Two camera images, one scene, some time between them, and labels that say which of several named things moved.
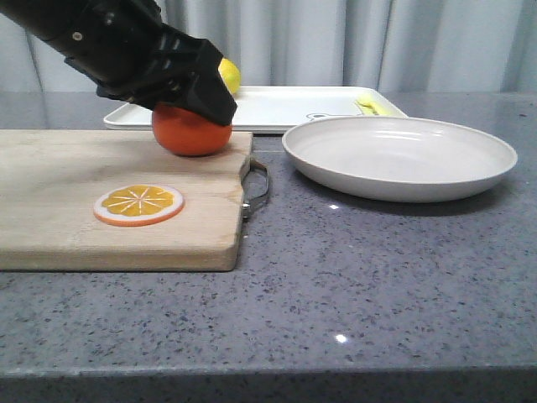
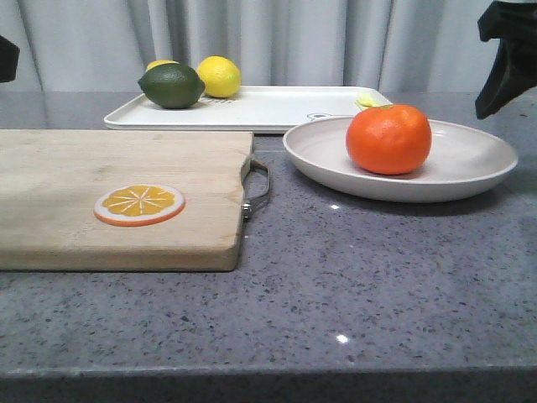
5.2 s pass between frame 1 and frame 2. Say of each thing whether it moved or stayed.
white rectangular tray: stayed
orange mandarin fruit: moved
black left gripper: moved
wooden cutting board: stayed
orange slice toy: stayed
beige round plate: stayed
